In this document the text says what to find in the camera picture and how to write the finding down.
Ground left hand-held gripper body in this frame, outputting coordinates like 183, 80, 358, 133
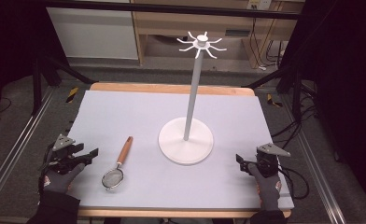
46, 133, 89, 175

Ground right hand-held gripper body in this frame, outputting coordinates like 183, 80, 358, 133
255, 142, 291, 179

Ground wooden-handled mesh strainer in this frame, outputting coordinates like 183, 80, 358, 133
101, 135, 134, 192

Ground white hook rack stand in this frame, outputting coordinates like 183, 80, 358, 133
158, 30, 228, 166

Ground person's left hand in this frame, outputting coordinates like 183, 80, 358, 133
42, 161, 86, 196

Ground grey table mat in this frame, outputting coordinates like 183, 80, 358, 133
66, 90, 295, 210

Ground white cabinet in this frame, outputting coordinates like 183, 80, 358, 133
46, 7, 140, 61

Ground wooden desk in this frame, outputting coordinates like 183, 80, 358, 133
130, 0, 301, 69

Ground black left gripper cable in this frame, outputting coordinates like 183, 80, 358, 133
36, 142, 55, 195

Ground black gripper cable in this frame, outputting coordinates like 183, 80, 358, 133
276, 165, 310, 201
36, 142, 55, 195

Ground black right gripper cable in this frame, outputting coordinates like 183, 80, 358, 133
276, 165, 310, 201

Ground black floor cables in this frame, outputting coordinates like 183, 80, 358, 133
270, 88, 317, 151

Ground aluminium floor rail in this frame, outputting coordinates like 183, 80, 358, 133
0, 86, 57, 217
282, 92, 347, 224

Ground black frame strut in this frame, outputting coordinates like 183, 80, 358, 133
31, 55, 95, 117
241, 64, 304, 123

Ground black cables under desk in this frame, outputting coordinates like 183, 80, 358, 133
249, 18, 286, 70

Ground black horizontal frame bar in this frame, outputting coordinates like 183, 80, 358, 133
43, 0, 301, 21

